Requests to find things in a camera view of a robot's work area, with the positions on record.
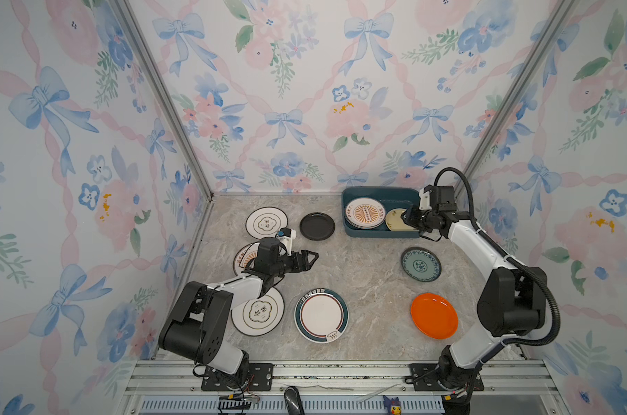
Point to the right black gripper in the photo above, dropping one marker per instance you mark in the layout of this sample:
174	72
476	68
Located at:
410	219

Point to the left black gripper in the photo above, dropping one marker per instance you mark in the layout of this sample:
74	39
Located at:
301	257

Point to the cream yellow plate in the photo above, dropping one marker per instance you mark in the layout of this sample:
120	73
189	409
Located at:
395	223

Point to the black plate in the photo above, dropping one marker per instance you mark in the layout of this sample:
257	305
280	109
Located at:
317	226

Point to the sunburst plate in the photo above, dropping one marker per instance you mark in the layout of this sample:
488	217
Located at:
365	213
244	257

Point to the white plate green rim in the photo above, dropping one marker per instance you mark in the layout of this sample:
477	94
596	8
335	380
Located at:
321	316

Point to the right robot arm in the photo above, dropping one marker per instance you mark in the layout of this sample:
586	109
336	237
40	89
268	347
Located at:
512	303

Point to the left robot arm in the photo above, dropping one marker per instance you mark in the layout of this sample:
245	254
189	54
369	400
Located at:
195	327

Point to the teal plastic bin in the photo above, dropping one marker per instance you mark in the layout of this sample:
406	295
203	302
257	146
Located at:
391	198

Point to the blue patterned green plate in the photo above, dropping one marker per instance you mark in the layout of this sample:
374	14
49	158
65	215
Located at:
421	264

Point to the white plate flower outline far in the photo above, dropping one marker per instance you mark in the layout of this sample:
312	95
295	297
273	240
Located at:
266	222

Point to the white plate flower outline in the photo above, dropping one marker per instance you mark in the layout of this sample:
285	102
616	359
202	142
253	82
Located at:
259	316
266	222

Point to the white plate flower outline near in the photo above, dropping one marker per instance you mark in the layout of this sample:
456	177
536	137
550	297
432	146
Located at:
259	316

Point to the orange plate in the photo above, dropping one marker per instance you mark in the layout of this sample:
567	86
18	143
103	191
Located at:
434	316

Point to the black computer mouse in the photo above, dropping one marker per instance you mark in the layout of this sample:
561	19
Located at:
293	402

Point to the small blue toy figure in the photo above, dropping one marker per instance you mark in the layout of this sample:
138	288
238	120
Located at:
392	405

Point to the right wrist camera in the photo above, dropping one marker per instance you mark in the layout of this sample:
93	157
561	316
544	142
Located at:
425	195

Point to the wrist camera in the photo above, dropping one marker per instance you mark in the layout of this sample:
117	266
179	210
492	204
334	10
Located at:
286	236
425	195

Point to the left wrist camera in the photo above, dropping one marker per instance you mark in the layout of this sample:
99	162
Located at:
286	236

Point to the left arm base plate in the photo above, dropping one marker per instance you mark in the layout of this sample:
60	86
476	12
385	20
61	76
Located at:
252	377

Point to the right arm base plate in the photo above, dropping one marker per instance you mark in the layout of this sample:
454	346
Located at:
428	377

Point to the aluminium rail frame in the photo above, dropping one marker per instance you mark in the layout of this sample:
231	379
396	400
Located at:
168	386

